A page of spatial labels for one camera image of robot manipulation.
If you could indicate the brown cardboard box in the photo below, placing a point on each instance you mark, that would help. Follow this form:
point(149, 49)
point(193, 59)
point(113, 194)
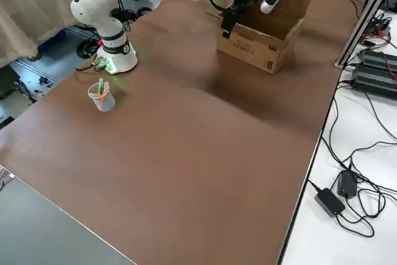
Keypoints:
point(254, 51)

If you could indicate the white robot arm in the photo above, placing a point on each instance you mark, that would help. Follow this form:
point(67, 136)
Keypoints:
point(102, 13)

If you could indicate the pink marker pen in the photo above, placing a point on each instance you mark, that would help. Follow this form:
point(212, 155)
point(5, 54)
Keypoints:
point(105, 91)

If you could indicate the green highlighter pen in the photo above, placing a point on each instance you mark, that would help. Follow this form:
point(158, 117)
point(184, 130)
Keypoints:
point(100, 86)

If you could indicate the clear plastic cup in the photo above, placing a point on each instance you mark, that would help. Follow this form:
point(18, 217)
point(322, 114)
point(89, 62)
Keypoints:
point(107, 103)

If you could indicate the large black power supply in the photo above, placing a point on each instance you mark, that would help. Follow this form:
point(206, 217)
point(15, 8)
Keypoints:
point(381, 60)
point(375, 83)

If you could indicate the small black power adapter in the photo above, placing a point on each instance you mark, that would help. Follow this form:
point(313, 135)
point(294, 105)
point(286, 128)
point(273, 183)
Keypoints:
point(330, 202)
point(346, 184)

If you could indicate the beige curtain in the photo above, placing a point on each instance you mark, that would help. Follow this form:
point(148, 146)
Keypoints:
point(31, 7)

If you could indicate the aluminium frame post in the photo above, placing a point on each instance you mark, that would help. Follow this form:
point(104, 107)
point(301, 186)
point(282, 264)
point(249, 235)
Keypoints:
point(356, 29)

